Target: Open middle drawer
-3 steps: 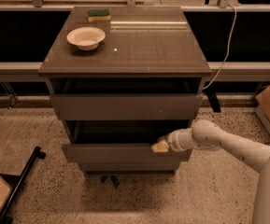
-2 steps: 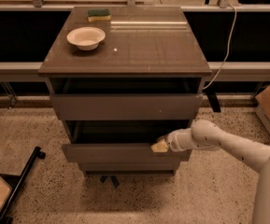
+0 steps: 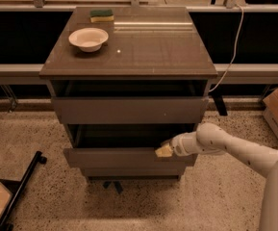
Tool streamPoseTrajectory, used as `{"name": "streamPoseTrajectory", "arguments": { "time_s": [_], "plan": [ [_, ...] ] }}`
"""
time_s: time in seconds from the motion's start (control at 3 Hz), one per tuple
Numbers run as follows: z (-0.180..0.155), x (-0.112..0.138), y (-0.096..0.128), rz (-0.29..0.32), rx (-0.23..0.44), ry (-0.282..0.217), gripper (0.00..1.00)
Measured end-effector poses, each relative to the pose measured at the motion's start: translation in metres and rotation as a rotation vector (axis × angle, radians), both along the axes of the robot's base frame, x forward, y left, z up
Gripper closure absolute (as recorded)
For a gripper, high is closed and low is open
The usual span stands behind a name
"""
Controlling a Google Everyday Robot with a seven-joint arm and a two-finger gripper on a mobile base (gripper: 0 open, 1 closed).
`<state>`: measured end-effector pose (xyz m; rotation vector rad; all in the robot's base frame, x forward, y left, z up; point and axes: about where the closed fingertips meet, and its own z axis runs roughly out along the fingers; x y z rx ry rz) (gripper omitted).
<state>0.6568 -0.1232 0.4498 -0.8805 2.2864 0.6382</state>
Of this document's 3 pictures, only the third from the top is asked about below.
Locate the grey drawer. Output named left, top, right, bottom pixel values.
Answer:
left=63, top=123, right=195, bottom=170
left=82, top=168, right=185, bottom=177
left=52, top=80, right=208, bottom=124

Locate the black bracket right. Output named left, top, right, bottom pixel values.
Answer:
left=211, top=87, right=228, bottom=116

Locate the blue floor tape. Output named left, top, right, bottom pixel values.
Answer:
left=103, top=181, right=123, bottom=194

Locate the grey top drawer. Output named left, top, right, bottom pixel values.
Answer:
left=52, top=80, right=208, bottom=124

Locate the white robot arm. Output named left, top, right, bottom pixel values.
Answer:
left=155, top=123, right=278, bottom=231

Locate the metal rail barrier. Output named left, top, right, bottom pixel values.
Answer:
left=0, top=64, right=278, bottom=85

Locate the grey drawer cabinet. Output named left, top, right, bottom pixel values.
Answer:
left=39, top=7, right=217, bottom=180

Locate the white cable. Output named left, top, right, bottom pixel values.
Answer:
left=208, top=4, right=245, bottom=93

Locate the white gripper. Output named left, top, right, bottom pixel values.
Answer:
left=155, top=134, right=190, bottom=158

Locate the green yellow sponge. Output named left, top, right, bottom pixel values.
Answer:
left=89, top=9, right=114, bottom=23

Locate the white bowl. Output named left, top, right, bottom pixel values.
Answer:
left=68, top=28, right=109, bottom=53

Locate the grey bottom drawer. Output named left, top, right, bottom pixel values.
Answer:
left=82, top=168, right=185, bottom=177

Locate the black stand leg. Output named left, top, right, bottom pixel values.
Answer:
left=0, top=151, right=47, bottom=231

